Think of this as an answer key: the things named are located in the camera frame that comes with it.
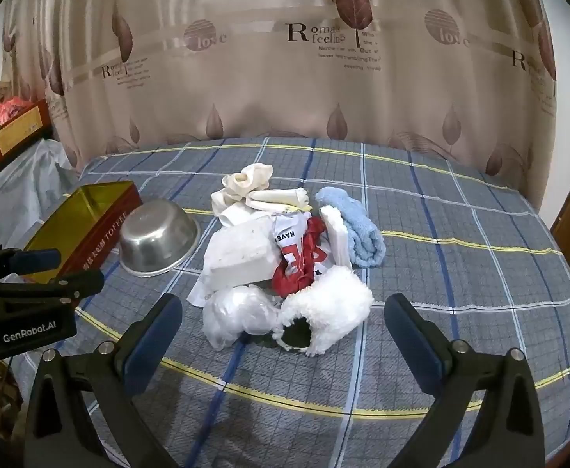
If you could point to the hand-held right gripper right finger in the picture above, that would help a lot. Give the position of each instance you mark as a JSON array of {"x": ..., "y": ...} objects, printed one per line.
[{"x": 419, "y": 341}]

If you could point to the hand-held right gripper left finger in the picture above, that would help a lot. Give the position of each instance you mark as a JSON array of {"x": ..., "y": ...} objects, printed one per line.
[{"x": 143, "y": 346}]

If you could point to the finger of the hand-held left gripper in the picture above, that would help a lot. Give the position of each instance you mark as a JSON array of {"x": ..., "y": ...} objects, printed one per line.
[
  {"x": 70, "y": 285},
  {"x": 36, "y": 260}
]

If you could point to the red tin box gold interior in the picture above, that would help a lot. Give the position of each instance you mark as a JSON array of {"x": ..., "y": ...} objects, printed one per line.
[{"x": 104, "y": 224}]

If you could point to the white printed paper packet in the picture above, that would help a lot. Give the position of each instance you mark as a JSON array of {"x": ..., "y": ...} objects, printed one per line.
[{"x": 199, "y": 295}]

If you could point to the white plastic bag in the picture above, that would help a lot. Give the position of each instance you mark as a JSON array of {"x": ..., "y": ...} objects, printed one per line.
[{"x": 236, "y": 314}]

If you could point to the white fluffy slipper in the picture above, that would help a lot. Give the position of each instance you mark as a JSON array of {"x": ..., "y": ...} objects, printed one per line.
[{"x": 328, "y": 302}]

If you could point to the light blue towel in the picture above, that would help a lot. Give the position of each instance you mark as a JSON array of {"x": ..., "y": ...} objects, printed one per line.
[{"x": 358, "y": 224}]

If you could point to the large white sponge block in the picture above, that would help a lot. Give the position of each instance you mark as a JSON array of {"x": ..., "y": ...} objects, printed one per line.
[{"x": 238, "y": 253}]

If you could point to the yellow and white sponge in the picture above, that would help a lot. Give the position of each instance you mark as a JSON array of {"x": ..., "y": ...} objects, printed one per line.
[{"x": 336, "y": 234}]

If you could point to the red and white cloth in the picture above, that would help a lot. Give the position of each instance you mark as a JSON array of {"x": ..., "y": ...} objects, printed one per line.
[{"x": 297, "y": 268}]

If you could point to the cream scrunched cloth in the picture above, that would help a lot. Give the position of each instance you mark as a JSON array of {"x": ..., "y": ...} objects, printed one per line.
[{"x": 246, "y": 178}]

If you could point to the grey plaid bed sheet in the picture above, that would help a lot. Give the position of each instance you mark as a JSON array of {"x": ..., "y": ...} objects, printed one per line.
[{"x": 436, "y": 302}]

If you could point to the translucent plastic cover sheet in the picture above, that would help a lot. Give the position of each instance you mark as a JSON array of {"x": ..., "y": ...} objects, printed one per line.
[{"x": 31, "y": 175}]

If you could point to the stainless steel bowl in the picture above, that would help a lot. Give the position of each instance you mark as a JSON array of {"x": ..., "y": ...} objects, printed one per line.
[{"x": 158, "y": 234}]

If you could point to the red and yellow box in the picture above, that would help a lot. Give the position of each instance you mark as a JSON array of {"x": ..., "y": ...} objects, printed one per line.
[{"x": 21, "y": 131}]

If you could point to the pink plastic bag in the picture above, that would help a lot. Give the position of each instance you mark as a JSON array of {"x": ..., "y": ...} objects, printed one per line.
[{"x": 9, "y": 109}]

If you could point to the beige leaf print curtain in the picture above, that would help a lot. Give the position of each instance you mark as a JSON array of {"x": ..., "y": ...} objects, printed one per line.
[{"x": 265, "y": 97}]

